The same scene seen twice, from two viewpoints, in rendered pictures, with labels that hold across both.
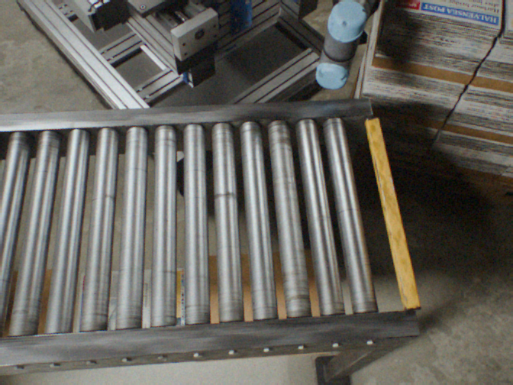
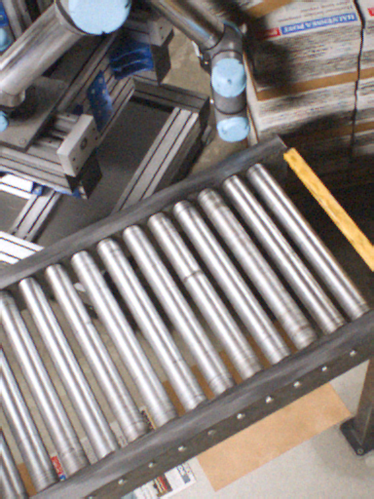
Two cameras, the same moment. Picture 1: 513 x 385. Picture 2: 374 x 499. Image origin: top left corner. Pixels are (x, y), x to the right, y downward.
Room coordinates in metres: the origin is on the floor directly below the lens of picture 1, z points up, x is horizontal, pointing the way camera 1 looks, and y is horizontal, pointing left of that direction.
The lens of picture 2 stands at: (-0.36, 0.23, 2.24)
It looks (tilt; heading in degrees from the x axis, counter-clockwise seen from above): 58 degrees down; 349
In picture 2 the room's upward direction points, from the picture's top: 12 degrees counter-clockwise
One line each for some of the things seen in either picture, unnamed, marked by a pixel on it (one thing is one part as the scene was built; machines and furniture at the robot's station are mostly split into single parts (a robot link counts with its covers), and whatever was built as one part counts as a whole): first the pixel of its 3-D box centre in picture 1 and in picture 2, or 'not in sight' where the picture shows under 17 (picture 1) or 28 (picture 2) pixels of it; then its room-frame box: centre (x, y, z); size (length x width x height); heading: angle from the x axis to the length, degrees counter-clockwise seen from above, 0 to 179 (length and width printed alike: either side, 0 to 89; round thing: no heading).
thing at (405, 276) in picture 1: (391, 205); (341, 218); (0.44, -0.28, 0.81); 0.43 x 0.03 x 0.02; 7
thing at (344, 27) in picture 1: (346, 26); (229, 80); (0.81, -0.18, 0.94); 0.11 x 0.08 x 0.11; 161
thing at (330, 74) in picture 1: (335, 63); (231, 115); (0.79, -0.17, 0.84); 0.11 x 0.08 x 0.09; 166
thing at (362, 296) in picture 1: (347, 209); (306, 239); (0.44, -0.20, 0.77); 0.47 x 0.05 x 0.05; 7
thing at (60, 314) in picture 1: (70, 224); (66, 364); (0.37, 0.38, 0.77); 0.47 x 0.05 x 0.05; 7
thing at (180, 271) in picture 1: (131, 308); (118, 470); (0.37, 0.41, 0.00); 0.37 x 0.28 x 0.01; 97
